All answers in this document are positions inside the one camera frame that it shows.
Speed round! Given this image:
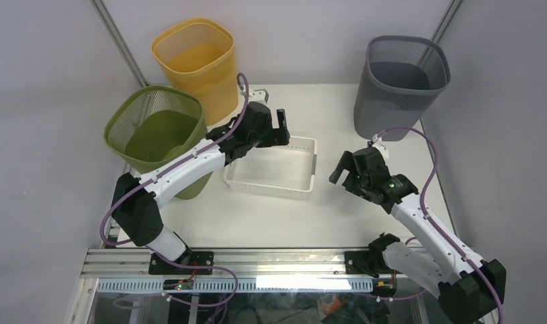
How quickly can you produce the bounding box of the right aluminium corner post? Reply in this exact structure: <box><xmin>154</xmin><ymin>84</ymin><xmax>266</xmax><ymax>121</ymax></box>
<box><xmin>431</xmin><ymin>0</ymin><xmax>463</xmax><ymax>43</ymax></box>

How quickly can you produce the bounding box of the white slotted cable duct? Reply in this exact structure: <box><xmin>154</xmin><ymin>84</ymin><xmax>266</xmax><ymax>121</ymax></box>
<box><xmin>96</xmin><ymin>275</ymin><xmax>373</xmax><ymax>294</ymax></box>

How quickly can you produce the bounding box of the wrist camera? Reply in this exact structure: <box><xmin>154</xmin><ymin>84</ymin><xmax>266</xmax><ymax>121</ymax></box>
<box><xmin>249</xmin><ymin>88</ymin><xmax>269</xmax><ymax>105</ymax></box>
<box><xmin>368</xmin><ymin>134</ymin><xmax>390</xmax><ymax>159</ymax></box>

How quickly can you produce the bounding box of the grey mesh waste bin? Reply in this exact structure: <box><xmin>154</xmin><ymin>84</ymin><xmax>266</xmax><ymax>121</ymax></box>
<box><xmin>353</xmin><ymin>35</ymin><xmax>451</xmax><ymax>142</ymax></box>

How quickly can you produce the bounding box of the white perforated plastic basket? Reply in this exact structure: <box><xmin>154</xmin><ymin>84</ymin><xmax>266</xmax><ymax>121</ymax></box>
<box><xmin>223</xmin><ymin>136</ymin><xmax>318</xmax><ymax>200</ymax></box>

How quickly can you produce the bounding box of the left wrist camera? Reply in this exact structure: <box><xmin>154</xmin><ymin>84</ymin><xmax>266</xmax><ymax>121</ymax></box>
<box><xmin>249</xmin><ymin>88</ymin><xmax>269</xmax><ymax>105</ymax></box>

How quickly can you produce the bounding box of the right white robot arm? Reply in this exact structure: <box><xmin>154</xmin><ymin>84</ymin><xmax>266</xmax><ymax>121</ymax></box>
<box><xmin>328</xmin><ymin>146</ymin><xmax>507</xmax><ymax>323</ymax></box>

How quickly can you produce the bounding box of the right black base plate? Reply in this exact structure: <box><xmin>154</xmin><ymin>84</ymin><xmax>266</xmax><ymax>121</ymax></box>
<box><xmin>344</xmin><ymin>250</ymin><xmax>392</xmax><ymax>278</ymax></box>

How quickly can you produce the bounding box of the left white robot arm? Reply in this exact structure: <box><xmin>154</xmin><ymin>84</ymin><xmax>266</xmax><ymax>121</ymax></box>
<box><xmin>109</xmin><ymin>101</ymin><xmax>290</xmax><ymax>274</ymax></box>

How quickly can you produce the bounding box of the left aluminium corner post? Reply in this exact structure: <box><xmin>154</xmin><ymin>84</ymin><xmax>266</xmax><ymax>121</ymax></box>
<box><xmin>90</xmin><ymin>0</ymin><xmax>148</xmax><ymax>88</ymax></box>

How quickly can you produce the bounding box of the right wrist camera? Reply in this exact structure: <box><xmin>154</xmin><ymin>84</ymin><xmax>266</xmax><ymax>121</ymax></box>
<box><xmin>368</xmin><ymin>134</ymin><xmax>390</xmax><ymax>159</ymax></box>

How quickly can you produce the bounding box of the aluminium mounting rail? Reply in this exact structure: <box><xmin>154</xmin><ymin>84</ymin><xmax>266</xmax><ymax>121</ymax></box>
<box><xmin>80</xmin><ymin>248</ymin><xmax>439</xmax><ymax>279</ymax></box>

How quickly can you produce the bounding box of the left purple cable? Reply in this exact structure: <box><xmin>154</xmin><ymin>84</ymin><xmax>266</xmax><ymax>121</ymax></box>
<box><xmin>98</xmin><ymin>73</ymin><xmax>250</xmax><ymax>308</ymax></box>

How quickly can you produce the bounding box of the aluminium corner post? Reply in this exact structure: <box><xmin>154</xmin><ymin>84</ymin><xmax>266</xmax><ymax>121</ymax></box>
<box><xmin>90</xmin><ymin>0</ymin><xmax>148</xmax><ymax>88</ymax></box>
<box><xmin>431</xmin><ymin>0</ymin><xmax>463</xmax><ymax>43</ymax></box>

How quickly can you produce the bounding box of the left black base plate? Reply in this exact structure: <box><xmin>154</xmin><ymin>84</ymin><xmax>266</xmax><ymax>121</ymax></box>
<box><xmin>148</xmin><ymin>251</ymin><xmax>214</xmax><ymax>275</ymax></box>

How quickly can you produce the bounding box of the green mesh waste bin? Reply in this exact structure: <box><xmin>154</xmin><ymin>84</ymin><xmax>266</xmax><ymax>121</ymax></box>
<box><xmin>103</xmin><ymin>86</ymin><xmax>207</xmax><ymax>173</ymax></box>

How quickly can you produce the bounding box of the yellow mesh waste bin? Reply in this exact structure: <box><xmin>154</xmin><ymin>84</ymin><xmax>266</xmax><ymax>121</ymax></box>
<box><xmin>151</xmin><ymin>18</ymin><xmax>238</xmax><ymax>126</ymax></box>

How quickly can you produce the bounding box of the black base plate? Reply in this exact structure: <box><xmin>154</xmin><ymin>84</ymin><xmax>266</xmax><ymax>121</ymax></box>
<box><xmin>344</xmin><ymin>250</ymin><xmax>392</xmax><ymax>278</ymax></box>
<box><xmin>148</xmin><ymin>251</ymin><xmax>214</xmax><ymax>275</ymax></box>

